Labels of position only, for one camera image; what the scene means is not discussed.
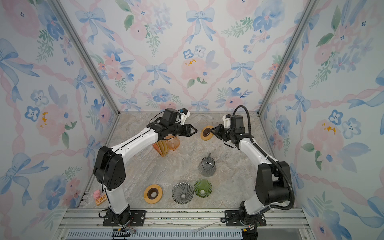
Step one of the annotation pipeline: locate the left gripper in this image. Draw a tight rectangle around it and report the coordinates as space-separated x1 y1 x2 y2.
169 124 199 137

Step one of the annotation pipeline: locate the wooden ring dripper base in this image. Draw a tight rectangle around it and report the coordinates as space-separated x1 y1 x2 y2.
201 126 214 141

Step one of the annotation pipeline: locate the orange coffee filter holder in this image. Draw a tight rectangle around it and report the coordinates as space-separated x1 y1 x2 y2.
153 141 169 157

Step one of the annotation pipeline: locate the grey glass carafe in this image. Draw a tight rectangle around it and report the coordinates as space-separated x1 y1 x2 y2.
199 153 217 177

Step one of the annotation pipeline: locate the grey glass dripper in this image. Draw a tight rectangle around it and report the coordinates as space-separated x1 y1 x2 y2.
172 182 194 205

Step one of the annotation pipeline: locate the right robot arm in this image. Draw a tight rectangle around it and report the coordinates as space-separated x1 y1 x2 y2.
203 115 295 225

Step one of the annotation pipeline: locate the green glass dripper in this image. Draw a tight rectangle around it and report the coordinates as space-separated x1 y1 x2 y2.
194 179 213 198

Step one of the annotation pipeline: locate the orange glass carafe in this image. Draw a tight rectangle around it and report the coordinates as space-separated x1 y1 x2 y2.
166 135 180 151

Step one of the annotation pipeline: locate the pink toy on block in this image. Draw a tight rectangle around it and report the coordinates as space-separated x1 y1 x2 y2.
93 190 108 206

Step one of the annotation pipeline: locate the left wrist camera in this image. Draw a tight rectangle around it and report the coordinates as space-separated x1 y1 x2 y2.
178 108 191 125

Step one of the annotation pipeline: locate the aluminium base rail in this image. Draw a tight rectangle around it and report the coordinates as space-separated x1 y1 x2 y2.
53 209 315 240

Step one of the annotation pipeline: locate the right aluminium corner post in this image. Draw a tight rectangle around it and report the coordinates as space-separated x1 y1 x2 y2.
257 0 318 117

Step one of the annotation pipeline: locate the aluminium corner post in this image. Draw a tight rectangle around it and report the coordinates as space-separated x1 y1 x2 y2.
257 0 318 117
48 0 120 116

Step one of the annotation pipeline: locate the left aluminium corner post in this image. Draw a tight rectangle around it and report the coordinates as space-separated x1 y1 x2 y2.
48 0 120 116

